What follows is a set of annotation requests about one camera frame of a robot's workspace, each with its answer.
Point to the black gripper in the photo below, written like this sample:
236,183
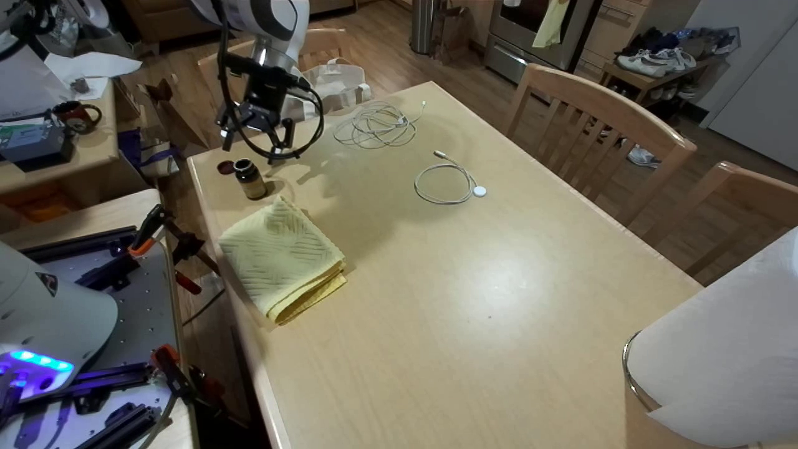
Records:
268,101

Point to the small dark bottle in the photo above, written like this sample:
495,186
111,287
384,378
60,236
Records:
250,177

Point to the dark red round lid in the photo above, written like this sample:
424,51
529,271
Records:
225,169

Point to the yellow textured cloth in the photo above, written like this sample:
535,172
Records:
282,263

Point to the white robot base blue light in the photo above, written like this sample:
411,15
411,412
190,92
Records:
52,319

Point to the orange black clamp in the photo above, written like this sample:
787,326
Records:
152,238

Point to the white paper sheet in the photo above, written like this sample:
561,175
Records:
91,65

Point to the metal trash can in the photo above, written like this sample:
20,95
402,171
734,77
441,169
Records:
424,25

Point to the wooden side desk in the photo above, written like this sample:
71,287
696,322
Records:
52,175

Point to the brown paper bag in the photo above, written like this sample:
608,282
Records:
453,33

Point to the blue grey device box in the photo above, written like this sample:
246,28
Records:
33,140

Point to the red black clamp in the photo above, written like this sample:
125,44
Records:
179,369

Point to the stainless steel oven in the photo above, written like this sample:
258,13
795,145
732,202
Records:
520,33

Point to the yellow hanging towel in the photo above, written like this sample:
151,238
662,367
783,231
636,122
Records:
549,25

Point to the light wooden slatted chair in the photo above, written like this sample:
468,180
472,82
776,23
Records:
600,125
740,201

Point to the wooden drawer cabinet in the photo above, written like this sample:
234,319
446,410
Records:
613,38

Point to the wooden shoe rack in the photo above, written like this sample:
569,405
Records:
650,82

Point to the white grey sneaker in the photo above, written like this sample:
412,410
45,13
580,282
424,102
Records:
651,64

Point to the dark blue shoe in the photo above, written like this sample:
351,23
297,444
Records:
689,40

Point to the white door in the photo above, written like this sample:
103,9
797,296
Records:
756,76

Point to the white cylinder with metal rim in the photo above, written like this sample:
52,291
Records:
724,358

